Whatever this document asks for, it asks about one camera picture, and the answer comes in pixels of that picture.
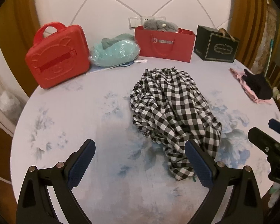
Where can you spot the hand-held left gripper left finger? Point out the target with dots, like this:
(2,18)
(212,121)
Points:
(81,165)

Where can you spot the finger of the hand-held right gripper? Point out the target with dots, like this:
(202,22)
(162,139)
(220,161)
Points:
(259,137)
(276,124)

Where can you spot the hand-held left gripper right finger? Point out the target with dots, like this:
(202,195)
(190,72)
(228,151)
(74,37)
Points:
(198,165)

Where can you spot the black white checkered garment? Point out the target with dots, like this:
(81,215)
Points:
(172,105)

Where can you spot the black cloth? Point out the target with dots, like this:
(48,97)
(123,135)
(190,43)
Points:
(259,86)

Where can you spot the pink cloth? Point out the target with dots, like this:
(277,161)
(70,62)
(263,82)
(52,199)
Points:
(238,77)

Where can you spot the black gift bag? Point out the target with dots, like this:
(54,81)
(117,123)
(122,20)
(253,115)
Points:
(217,46)

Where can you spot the red plastic suitcase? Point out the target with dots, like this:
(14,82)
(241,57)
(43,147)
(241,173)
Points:
(58,58)

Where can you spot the teal plastic bag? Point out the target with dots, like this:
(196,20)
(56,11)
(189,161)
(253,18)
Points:
(114,51)

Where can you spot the white pen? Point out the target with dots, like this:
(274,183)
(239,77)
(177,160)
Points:
(140,61)

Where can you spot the red box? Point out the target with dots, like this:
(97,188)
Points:
(163,44)

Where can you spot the grey plush toy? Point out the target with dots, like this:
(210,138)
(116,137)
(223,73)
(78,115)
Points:
(158,24)

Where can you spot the white wall switch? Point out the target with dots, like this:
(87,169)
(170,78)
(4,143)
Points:
(134,22)

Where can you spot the white wall socket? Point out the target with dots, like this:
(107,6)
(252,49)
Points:
(151,19)

